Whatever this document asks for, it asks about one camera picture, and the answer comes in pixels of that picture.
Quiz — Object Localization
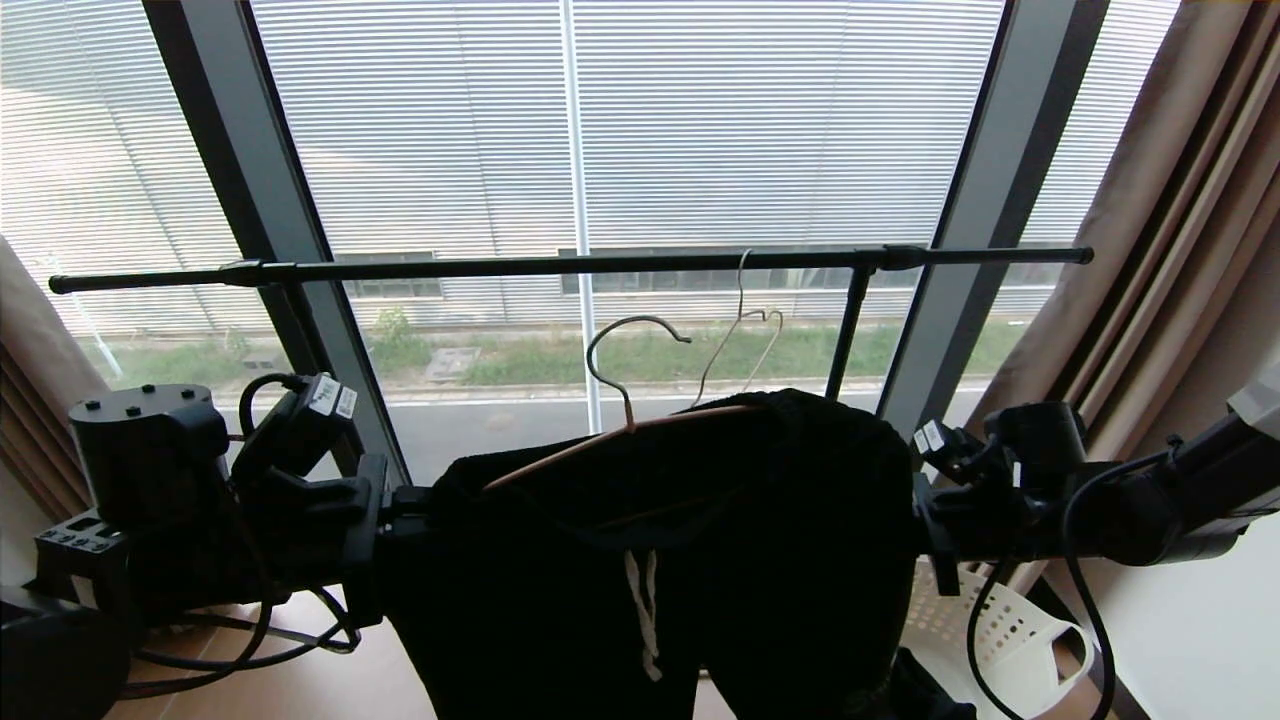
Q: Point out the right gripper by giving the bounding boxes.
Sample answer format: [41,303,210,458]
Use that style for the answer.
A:
[912,475,1013,599]

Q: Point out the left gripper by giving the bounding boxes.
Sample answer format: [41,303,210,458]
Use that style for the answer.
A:
[255,455,433,628]

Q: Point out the black garment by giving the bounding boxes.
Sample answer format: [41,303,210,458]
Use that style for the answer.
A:
[885,648,978,720]

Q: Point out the pink clothes hanger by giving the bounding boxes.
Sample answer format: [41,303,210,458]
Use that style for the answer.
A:
[690,250,786,411]
[483,315,763,493]

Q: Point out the black drawstring shorts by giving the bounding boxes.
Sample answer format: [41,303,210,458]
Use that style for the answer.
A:
[380,388,926,720]

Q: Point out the white laundry basket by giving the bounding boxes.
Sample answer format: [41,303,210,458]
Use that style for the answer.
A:
[900,560,1096,720]

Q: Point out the black clothes rack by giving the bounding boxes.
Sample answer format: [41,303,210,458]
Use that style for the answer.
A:
[48,245,1093,471]

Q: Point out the beige curtain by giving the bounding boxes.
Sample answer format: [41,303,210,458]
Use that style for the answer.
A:
[0,235,111,521]
[965,0,1280,601]

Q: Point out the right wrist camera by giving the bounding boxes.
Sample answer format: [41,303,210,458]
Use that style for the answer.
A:
[912,418,1013,488]

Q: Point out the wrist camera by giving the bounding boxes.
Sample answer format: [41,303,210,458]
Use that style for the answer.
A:
[912,418,1013,488]
[235,372,363,481]

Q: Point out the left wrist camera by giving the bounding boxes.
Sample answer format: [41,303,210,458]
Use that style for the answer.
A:
[235,372,363,481]

